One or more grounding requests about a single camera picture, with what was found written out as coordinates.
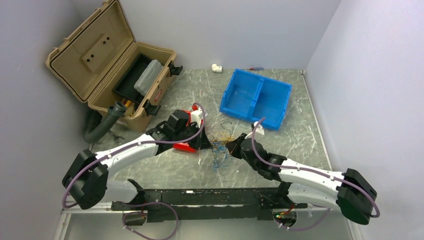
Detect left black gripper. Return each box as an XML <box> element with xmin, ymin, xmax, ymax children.
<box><xmin>173</xmin><ymin>122</ymin><xmax>212</xmax><ymax>150</ymax></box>

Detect black thin cable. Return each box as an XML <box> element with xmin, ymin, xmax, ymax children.
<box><xmin>208</xmin><ymin>121</ymin><xmax>239</xmax><ymax>157</ymax></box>

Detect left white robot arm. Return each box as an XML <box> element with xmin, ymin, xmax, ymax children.
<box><xmin>62</xmin><ymin>108</ymin><xmax>210</xmax><ymax>210</ymax></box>

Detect white pipe elbow fitting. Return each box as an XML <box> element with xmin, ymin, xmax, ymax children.
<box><xmin>211</xmin><ymin>63</ymin><xmax>223</xmax><ymax>73</ymax></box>

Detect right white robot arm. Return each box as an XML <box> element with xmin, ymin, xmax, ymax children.
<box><xmin>225</xmin><ymin>133</ymin><xmax>380</xmax><ymax>225</ymax></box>

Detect red small plastic bin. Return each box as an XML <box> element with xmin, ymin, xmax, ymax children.
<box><xmin>171</xmin><ymin>109</ymin><xmax>200</xmax><ymax>153</ymax></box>

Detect blue double plastic bin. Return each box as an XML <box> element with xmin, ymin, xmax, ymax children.
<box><xmin>219</xmin><ymin>68</ymin><xmax>292</xmax><ymax>131</ymax></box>

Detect grey plastic organizer box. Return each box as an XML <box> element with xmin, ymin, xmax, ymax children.
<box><xmin>134</xmin><ymin>59</ymin><xmax>163</xmax><ymax>97</ymax></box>

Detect yellow tools in case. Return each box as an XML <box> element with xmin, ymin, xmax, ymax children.
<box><xmin>121</xmin><ymin>98</ymin><xmax>139</xmax><ymax>117</ymax></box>

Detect steel wrench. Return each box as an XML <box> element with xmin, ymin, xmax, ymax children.
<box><xmin>107</xmin><ymin>130</ymin><xmax>125</xmax><ymax>145</ymax></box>

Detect black tray in case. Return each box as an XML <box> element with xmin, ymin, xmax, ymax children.
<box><xmin>113</xmin><ymin>54</ymin><xmax>152</xmax><ymax>105</ymax></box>

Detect tan open tool case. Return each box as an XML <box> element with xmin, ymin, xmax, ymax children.
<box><xmin>45</xmin><ymin>0</ymin><xmax>182</xmax><ymax>132</ymax></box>

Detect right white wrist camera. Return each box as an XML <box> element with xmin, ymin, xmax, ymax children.
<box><xmin>252</xmin><ymin>121</ymin><xmax>265</xmax><ymax>136</ymax></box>

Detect red handled screwdriver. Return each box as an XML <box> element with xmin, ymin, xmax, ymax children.
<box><xmin>249</xmin><ymin>67</ymin><xmax>264</xmax><ymax>71</ymax></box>

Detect grey corrugated hose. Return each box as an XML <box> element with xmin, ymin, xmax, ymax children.
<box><xmin>83</xmin><ymin>101</ymin><xmax>128</xmax><ymax>144</ymax></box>

